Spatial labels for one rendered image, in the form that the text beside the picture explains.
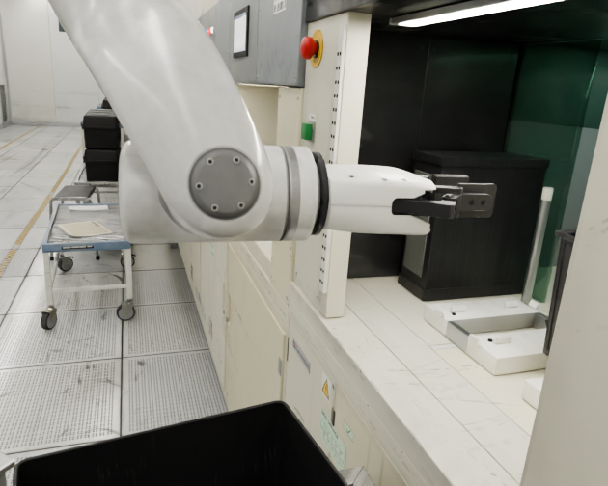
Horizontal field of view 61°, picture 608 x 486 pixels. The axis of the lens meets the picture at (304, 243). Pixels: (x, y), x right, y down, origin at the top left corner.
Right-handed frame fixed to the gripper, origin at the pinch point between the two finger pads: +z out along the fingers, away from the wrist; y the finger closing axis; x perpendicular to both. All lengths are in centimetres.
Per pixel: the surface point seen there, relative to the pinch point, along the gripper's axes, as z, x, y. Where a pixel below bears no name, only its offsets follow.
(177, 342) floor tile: -22, -119, -199
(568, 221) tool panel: 73, -19, -62
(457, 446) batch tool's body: 6.3, -32.0, -2.1
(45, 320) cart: -86, -112, -219
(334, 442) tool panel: 0, -51, -28
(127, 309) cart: -47, -111, -227
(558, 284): 23.0, -14.1, -9.3
